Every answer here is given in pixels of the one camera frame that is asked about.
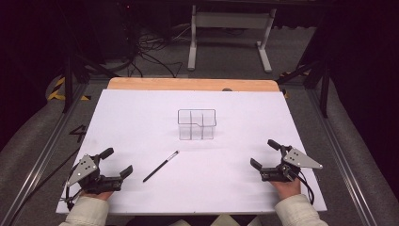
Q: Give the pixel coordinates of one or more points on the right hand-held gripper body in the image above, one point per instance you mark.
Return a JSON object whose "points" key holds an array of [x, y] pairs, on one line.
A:
{"points": [[298, 159]]}

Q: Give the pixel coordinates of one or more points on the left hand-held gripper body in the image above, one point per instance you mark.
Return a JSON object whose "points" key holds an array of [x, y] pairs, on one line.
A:
{"points": [[82, 169]]}

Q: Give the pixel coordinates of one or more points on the black pen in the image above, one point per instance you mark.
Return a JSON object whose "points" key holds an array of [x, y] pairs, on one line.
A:
{"points": [[160, 167]]}

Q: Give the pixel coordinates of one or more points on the clear acrylic pen holder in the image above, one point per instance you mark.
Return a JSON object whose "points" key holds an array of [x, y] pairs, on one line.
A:
{"points": [[197, 125]]}

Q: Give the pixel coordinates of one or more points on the person's left hand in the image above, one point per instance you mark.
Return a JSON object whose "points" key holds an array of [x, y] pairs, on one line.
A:
{"points": [[98, 196]]}

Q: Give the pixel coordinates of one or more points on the person's right hand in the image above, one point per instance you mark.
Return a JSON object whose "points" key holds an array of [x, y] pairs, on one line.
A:
{"points": [[287, 189]]}

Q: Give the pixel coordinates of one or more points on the white table sheet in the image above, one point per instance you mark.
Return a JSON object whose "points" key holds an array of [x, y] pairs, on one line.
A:
{"points": [[200, 175]]}

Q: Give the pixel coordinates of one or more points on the black tripod stand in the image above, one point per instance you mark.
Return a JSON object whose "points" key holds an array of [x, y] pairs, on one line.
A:
{"points": [[324, 88], [69, 81]]}

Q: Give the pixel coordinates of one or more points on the wooden table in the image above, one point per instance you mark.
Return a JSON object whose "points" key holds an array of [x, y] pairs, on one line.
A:
{"points": [[188, 84]]}

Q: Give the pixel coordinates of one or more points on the aluminium floor rail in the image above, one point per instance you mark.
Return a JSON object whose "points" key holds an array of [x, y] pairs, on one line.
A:
{"points": [[338, 150], [47, 150]]}

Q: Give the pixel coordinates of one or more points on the white metal stand frame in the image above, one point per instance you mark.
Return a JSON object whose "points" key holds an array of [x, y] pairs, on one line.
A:
{"points": [[232, 20]]}

